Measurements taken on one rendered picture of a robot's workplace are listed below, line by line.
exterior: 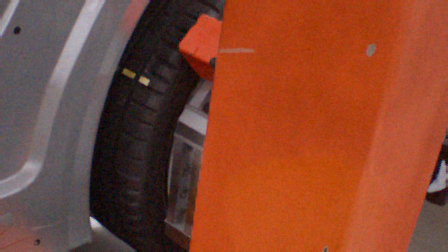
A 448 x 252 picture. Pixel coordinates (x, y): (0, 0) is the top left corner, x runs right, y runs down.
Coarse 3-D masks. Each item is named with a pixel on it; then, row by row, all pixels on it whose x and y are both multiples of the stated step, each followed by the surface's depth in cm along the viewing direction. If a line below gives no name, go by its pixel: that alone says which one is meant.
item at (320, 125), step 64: (256, 0) 53; (320, 0) 49; (384, 0) 46; (256, 64) 55; (320, 64) 51; (384, 64) 47; (256, 128) 57; (320, 128) 53; (384, 128) 50; (256, 192) 59; (320, 192) 54; (384, 192) 55
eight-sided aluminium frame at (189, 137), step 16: (208, 80) 112; (208, 96) 111; (192, 112) 110; (208, 112) 111; (192, 128) 109; (176, 144) 112; (192, 144) 110; (176, 160) 114; (192, 160) 111; (176, 176) 115; (192, 176) 112; (176, 192) 116; (192, 192) 113; (176, 208) 117; (192, 208) 114; (176, 224) 119; (192, 224) 115; (176, 240) 119
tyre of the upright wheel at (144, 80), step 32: (160, 0) 116; (192, 0) 114; (224, 0) 112; (160, 32) 112; (128, 64) 113; (160, 64) 110; (128, 96) 112; (160, 96) 110; (128, 128) 112; (160, 128) 112; (96, 160) 119; (128, 160) 112; (160, 160) 116; (96, 192) 122; (128, 192) 115; (160, 192) 119; (128, 224) 120; (160, 224) 123
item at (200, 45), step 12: (204, 24) 105; (216, 24) 105; (192, 36) 105; (204, 36) 104; (216, 36) 103; (180, 48) 105; (192, 48) 104; (204, 48) 103; (216, 48) 102; (192, 60) 106; (204, 60) 102; (204, 72) 108
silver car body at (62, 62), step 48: (0, 0) 87; (48, 0) 90; (96, 0) 95; (144, 0) 101; (0, 48) 87; (48, 48) 93; (96, 48) 97; (0, 96) 90; (48, 96) 96; (96, 96) 101; (0, 144) 94; (48, 144) 98; (0, 192) 95; (48, 192) 101; (0, 240) 97; (48, 240) 105
